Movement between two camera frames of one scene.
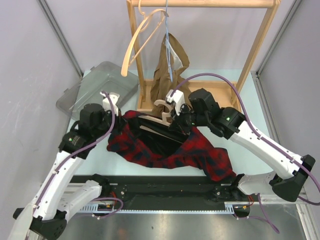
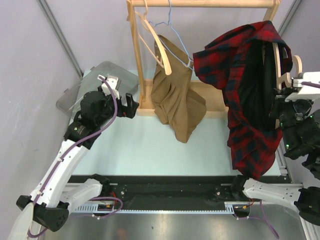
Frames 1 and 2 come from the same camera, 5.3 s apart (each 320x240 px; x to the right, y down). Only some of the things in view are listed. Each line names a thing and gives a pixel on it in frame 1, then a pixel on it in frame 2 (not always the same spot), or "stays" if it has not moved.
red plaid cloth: (186, 147) to (240, 61)
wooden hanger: (163, 121) to (287, 80)
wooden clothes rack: (228, 89) stays
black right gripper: (177, 123) to (279, 102)
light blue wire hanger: (168, 42) to (168, 44)
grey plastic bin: (107, 76) stays
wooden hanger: (123, 70) to (165, 58)
